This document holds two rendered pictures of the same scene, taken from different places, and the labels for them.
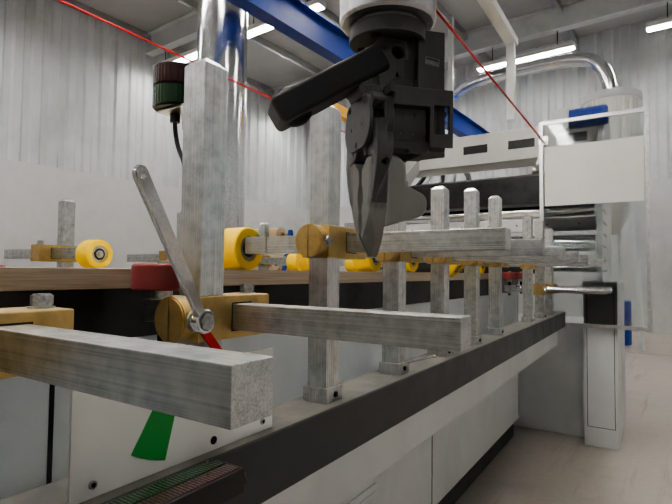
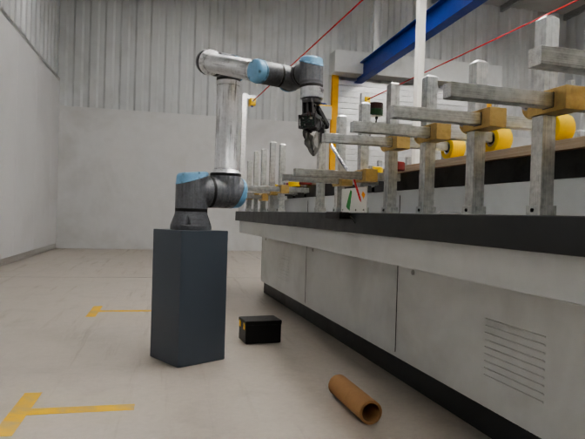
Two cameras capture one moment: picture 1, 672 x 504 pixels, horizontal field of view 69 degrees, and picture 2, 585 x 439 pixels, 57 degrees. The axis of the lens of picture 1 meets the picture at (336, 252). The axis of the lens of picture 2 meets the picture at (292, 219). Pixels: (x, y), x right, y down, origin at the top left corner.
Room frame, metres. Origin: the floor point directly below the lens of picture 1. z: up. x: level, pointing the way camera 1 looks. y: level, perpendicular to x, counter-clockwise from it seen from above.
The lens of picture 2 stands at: (1.78, -1.67, 0.69)
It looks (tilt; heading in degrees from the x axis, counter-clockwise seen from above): 1 degrees down; 131
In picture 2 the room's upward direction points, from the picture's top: 2 degrees clockwise
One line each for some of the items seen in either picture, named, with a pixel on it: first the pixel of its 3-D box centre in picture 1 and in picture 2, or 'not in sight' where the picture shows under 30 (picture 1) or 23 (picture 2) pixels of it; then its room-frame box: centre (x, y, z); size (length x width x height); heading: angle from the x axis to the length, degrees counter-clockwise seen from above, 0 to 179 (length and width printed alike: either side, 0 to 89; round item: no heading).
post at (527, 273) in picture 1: (527, 272); not in sight; (2.03, -0.80, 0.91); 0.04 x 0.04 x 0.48; 57
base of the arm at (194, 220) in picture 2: not in sight; (191, 219); (-0.24, -0.06, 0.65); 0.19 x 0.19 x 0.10
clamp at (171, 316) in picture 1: (213, 315); (365, 176); (0.58, 0.14, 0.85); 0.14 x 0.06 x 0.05; 147
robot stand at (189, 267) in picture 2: not in sight; (189, 293); (-0.24, -0.06, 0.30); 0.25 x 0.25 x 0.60; 84
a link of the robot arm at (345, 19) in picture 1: (386, 9); (312, 94); (0.46, -0.05, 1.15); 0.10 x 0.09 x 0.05; 16
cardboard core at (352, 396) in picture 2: not in sight; (353, 397); (0.69, -0.05, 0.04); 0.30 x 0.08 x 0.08; 147
